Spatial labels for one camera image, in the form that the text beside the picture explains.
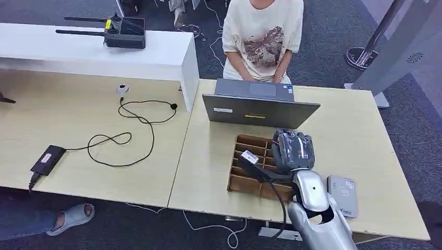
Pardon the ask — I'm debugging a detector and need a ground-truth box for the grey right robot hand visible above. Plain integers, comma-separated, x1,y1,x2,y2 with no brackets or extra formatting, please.
271,128,315,175

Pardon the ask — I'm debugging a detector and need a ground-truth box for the grey laptop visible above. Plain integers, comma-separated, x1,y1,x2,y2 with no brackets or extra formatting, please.
202,78,321,130

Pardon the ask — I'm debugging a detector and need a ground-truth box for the wooden compartment box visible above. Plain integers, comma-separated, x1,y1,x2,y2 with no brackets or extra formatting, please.
227,133,295,202

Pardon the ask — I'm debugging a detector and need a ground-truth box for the grey card reader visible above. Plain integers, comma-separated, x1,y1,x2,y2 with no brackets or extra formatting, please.
326,174,359,219

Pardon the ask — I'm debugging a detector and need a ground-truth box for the person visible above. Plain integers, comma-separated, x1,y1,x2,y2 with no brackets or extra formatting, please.
222,0,304,84

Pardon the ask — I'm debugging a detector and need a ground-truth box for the grey stand panel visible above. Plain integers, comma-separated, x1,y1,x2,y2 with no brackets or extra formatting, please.
343,0,442,109

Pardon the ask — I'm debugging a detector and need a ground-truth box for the person's foot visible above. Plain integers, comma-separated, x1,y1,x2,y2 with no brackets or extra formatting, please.
168,0,201,29

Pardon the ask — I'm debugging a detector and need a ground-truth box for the black radio box with antenna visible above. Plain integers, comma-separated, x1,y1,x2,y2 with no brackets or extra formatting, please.
55,29,146,49
64,12,146,36

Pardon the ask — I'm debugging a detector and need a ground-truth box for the white desk riser shelf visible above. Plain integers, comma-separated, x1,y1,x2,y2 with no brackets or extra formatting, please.
0,22,200,113

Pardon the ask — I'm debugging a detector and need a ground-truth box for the grey sandal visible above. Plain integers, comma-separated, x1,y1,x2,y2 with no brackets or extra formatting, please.
46,203,95,237

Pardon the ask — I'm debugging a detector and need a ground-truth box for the black power adapter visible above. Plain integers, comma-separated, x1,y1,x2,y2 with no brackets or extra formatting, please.
30,145,67,177

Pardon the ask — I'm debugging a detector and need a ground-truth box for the person's leg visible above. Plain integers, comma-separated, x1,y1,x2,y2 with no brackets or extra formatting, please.
0,204,94,241

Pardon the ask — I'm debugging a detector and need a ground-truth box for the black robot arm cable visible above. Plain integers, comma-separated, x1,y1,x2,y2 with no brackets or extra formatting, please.
262,174,288,239

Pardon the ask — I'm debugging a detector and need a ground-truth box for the white desk frame bracket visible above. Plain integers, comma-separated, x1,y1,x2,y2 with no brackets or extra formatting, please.
258,220,304,242

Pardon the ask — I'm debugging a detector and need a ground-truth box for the white floor cable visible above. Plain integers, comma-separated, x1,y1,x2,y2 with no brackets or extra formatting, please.
125,203,248,249

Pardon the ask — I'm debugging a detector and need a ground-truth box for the chrome stanchion post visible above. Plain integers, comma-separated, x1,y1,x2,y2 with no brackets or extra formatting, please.
345,0,407,71

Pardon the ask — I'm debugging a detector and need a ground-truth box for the thin white cable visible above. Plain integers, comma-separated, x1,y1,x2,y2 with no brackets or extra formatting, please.
203,0,226,69

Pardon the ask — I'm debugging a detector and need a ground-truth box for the black adapter cable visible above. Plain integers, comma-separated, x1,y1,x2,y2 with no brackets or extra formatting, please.
65,99,178,168

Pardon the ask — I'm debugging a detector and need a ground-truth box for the black power cord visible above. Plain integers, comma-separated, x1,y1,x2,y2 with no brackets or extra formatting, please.
28,171,42,193

